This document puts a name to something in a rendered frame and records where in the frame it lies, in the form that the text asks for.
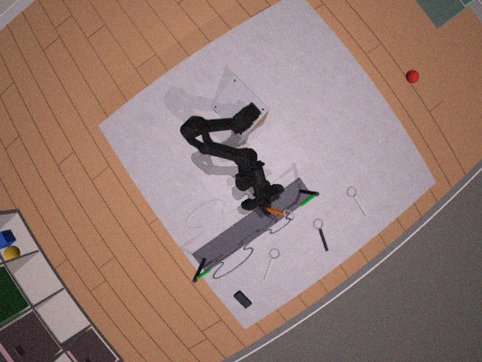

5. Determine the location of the orange handle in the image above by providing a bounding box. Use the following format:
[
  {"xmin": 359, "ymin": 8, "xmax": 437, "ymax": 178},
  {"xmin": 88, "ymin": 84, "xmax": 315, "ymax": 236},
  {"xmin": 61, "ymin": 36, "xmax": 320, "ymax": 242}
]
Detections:
[{"xmin": 267, "ymin": 207, "xmax": 295, "ymax": 220}]

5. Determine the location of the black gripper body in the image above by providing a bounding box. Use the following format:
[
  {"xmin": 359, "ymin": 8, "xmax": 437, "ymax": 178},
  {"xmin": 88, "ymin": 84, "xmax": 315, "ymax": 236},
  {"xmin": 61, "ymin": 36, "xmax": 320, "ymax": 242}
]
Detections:
[{"xmin": 241, "ymin": 179, "xmax": 269, "ymax": 211}]

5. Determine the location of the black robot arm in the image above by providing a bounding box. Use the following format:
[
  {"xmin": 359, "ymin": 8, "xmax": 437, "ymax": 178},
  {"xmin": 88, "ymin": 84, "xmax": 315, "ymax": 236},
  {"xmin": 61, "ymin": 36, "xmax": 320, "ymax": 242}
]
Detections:
[{"xmin": 180, "ymin": 102, "xmax": 283, "ymax": 202}]

